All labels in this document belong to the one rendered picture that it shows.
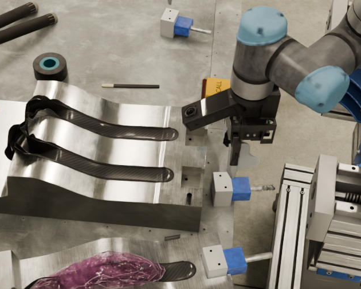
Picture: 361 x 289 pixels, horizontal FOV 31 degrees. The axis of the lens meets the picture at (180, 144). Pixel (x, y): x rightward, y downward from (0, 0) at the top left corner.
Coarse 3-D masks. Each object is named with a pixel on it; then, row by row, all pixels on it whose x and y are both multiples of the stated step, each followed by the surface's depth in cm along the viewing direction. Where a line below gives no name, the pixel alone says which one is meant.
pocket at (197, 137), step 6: (186, 132) 140; (192, 132) 140; (198, 132) 140; (204, 132) 140; (186, 138) 140; (192, 138) 140; (198, 138) 140; (204, 138) 138; (186, 144) 139; (192, 144) 139; (198, 144) 139; (204, 144) 137
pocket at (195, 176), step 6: (186, 168) 132; (192, 168) 132; (198, 168) 132; (186, 174) 134; (192, 174) 133; (198, 174) 133; (186, 180) 134; (192, 180) 133; (198, 180) 133; (180, 186) 132; (186, 186) 132; (192, 186) 132; (198, 186) 132
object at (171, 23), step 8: (168, 16) 168; (176, 16) 168; (160, 24) 168; (168, 24) 167; (176, 24) 168; (184, 24) 168; (192, 24) 170; (160, 32) 170; (168, 32) 169; (176, 32) 169; (184, 32) 168; (200, 32) 169; (208, 32) 168
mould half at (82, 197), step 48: (48, 96) 136; (96, 96) 142; (0, 144) 137; (96, 144) 134; (144, 144) 135; (0, 192) 129; (48, 192) 126; (96, 192) 127; (144, 192) 127; (192, 192) 127
